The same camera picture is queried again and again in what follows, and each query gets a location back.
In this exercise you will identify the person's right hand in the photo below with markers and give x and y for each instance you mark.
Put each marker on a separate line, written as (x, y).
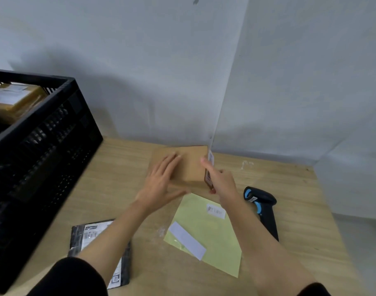
(225, 184)

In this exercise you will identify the person's left hand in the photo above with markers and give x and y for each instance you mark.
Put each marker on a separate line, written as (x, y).
(158, 188)

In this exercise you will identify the small white return sticker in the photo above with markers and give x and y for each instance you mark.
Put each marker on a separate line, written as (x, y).
(215, 211)

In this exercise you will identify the cardboard box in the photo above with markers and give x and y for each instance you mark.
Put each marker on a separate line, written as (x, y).
(191, 166)

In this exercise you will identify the black blue barcode scanner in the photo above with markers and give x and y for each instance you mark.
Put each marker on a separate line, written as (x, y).
(266, 212)

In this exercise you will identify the yellow sticker backing sheet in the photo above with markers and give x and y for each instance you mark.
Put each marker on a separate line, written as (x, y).
(215, 243)

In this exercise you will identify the small black parcel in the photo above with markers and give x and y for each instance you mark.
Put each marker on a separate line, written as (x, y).
(83, 234)

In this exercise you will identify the black plastic crate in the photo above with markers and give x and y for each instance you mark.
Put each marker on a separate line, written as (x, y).
(52, 151)

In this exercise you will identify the yellow taped parcel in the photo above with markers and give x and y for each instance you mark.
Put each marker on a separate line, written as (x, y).
(18, 101)

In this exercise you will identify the person's right forearm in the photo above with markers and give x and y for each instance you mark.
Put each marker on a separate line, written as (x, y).
(262, 246)

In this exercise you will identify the person's left forearm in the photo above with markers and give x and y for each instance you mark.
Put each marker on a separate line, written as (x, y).
(113, 240)

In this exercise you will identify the blank white label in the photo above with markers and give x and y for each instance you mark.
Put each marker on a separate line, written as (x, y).
(188, 241)

